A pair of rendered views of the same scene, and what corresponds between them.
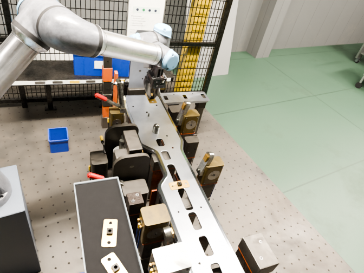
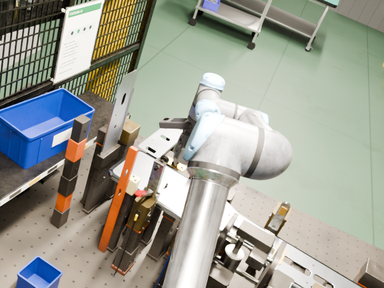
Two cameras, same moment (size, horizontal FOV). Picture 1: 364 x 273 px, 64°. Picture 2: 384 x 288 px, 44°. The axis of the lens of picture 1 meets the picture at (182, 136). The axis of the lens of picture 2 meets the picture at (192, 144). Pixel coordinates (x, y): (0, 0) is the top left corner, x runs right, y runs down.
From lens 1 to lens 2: 1.18 m
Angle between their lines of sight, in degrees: 37
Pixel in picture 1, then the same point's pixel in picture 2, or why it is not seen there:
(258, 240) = (375, 267)
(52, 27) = (278, 160)
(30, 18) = (238, 156)
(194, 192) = (294, 254)
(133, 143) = (264, 237)
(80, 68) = (34, 156)
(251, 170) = (246, 194)
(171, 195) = (286, 270)
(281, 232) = (318, 246)
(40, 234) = not seen: outside the picture
